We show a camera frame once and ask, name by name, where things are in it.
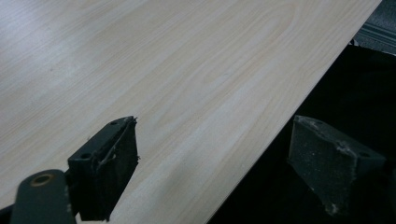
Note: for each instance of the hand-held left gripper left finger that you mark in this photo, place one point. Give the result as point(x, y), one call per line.
point(106, 168)

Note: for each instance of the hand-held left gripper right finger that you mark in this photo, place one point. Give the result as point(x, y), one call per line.
point(320, 155)

